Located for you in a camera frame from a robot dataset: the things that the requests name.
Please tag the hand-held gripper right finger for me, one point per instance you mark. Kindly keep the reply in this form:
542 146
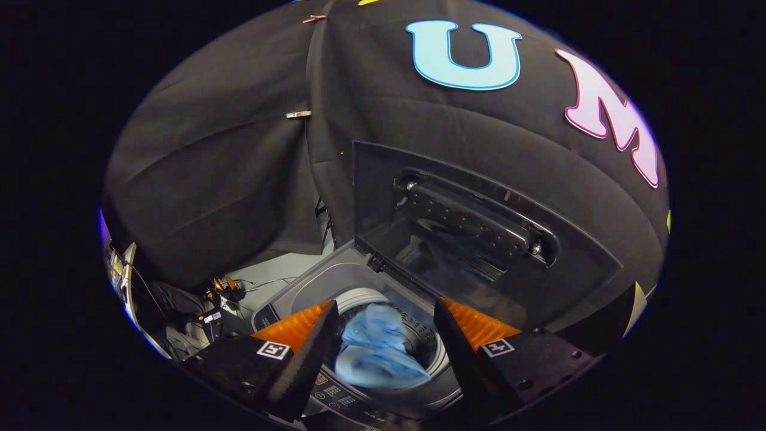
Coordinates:
464 359

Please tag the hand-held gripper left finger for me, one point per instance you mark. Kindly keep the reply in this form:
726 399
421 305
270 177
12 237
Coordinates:
308 365

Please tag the light blue shirt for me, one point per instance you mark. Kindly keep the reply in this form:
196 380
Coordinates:
371 365

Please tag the dark washing machine lid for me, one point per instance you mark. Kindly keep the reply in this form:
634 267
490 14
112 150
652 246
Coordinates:
574 263

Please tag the orange and black tool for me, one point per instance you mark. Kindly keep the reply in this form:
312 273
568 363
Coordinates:
224 286

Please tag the white framed panel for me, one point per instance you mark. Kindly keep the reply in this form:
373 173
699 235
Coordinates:
130 263

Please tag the black backdrop cloth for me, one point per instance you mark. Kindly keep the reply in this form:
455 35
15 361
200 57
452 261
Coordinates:
239 149

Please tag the wooden clothespin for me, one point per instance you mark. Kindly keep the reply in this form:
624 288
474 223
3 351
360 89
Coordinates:
298 114
314 18

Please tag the black metal stand frame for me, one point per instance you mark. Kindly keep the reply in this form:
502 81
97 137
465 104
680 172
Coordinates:
323 218

